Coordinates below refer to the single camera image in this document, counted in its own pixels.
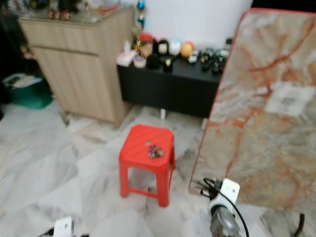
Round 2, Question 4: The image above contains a bunch of keys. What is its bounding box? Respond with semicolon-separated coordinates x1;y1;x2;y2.
147;143;165;159

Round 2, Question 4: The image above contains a red-edged marble table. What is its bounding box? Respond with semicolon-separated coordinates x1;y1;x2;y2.
188;7;316;214

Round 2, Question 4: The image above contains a red plastic stool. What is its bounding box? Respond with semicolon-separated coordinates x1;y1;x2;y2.
118;124;176;208

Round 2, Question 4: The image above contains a black low cabinet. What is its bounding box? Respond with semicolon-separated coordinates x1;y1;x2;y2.
117;60;229;119

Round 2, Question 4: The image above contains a white paper sheet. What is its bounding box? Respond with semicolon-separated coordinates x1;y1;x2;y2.
264;81;308;118

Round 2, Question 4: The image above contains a black cup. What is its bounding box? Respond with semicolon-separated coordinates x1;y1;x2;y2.
163;57;174;73

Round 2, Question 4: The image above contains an orange round figurine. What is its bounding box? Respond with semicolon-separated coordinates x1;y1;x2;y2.
181;42;195;59

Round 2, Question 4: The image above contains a white figurine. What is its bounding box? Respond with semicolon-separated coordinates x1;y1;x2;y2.
169;40;182;56

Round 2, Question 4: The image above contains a dark capped bottle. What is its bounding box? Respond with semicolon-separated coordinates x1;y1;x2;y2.
223;38;234;59

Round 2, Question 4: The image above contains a black figurine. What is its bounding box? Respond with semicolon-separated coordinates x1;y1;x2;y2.
156;39;170;56

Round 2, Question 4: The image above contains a red-lidded jar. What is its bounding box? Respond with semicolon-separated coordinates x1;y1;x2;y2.
139;33;154;58

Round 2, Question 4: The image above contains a green basket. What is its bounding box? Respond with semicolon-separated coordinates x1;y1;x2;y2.
2;73;53;110

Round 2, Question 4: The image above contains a light wooden cabinet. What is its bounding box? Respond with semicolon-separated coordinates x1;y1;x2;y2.
18;5;137;128

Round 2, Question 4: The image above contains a blue trophy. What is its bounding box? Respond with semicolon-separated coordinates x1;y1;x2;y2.
137;1;147;28

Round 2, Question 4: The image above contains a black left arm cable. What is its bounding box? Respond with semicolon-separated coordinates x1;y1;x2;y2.
37;228;56;237

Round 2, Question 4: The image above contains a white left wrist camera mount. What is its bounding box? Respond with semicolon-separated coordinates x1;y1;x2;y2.
54;216;74;237

